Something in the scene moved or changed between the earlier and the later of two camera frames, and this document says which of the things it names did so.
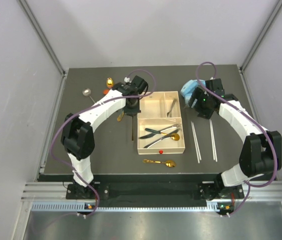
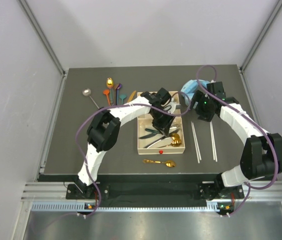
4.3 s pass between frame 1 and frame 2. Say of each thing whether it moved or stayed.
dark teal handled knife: stayed
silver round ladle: stayed
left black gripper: moved
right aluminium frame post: stayed
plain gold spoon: moved
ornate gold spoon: stayed
